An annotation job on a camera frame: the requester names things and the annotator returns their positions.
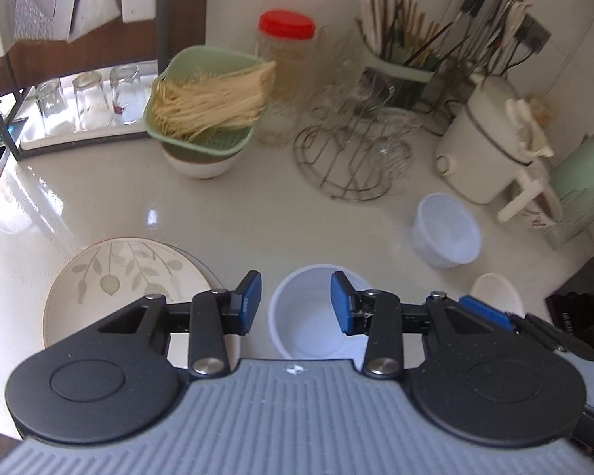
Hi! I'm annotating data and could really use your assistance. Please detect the green colander basket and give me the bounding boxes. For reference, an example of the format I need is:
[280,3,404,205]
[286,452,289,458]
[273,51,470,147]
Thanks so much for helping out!
[143,45,276,158]

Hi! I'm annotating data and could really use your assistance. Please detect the white ceramic bowl under colander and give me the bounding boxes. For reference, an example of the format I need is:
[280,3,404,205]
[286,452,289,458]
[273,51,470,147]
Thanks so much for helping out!
[161,142,242,180]

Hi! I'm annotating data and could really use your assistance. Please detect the white electric cooking pot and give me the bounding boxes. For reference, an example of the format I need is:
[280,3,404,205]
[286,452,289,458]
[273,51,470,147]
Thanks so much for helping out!
[433,75,554,223]

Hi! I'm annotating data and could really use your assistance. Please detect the upturned drinking glass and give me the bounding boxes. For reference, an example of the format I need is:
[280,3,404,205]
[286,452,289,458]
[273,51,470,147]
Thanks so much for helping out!
[72,71,112,130]
[35,78,74,135]
[109,65,146,124]

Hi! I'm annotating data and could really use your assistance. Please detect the green utensil holder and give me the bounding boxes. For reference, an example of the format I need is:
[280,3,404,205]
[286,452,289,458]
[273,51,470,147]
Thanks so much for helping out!
[356,0,483,110]

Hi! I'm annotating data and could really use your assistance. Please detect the red-lidded clear plastic jar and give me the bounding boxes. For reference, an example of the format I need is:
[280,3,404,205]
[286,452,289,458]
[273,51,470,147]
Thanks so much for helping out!
[255,10,316,148]

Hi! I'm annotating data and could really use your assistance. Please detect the black wall power strip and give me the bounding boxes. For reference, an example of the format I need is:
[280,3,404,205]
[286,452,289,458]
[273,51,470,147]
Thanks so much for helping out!
[515,13,552,54]

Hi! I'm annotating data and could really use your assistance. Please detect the white ceramic bowl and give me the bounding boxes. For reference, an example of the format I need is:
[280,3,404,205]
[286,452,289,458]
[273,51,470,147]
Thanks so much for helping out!
[161,142,242,180]
[470,272,526,317]

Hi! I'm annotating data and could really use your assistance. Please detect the white glass tray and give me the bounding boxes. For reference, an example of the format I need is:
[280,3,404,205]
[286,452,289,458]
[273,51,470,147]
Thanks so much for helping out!
[19,61,157,153]

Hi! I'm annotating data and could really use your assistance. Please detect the tall textured glass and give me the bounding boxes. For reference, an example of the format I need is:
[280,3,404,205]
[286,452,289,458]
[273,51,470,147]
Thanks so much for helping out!
[543,189,594,250]

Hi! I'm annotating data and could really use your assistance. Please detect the upturned drinking glass left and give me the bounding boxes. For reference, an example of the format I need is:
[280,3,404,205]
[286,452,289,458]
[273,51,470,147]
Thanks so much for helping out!
[35,78,74,135]

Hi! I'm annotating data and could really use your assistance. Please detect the leaf-patterned ceramic plate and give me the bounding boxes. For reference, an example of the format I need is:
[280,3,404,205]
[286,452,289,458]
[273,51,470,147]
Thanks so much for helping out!
[42,237,211,346]

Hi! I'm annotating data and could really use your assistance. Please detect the dry noodle bundle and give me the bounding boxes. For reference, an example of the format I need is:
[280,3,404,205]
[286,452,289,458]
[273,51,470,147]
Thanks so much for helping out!
[150,61,276,142]

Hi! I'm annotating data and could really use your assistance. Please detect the wire glass holder rack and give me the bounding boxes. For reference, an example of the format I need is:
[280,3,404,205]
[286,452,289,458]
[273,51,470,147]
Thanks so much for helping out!
[293,68,421,201]

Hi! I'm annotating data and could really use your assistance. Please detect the white blue-rimmed plate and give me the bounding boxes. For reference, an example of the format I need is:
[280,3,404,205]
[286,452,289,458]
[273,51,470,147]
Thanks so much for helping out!
[172,245,223,289]

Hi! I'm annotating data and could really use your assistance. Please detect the upturned drinking glass middle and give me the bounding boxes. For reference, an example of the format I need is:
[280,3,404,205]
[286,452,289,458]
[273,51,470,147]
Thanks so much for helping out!
[72,71,112,130]

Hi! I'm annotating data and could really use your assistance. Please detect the black metal shelf rack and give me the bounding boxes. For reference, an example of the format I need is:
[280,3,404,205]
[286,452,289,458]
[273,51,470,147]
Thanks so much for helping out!
[0,0,175,162]

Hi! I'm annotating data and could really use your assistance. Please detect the mint green electric kettle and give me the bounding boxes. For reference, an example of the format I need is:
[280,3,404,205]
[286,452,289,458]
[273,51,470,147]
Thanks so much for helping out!
[549,135,594,212]

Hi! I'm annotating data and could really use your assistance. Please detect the upturned drinking glass right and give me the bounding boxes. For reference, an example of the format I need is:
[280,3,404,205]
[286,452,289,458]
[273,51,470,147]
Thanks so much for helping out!
[109,65,146,124]

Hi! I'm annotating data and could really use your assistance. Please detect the translucent plastic bowl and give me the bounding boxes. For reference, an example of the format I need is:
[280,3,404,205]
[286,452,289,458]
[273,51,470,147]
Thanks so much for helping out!
[268,264,369,369]
[411,193,483,269]

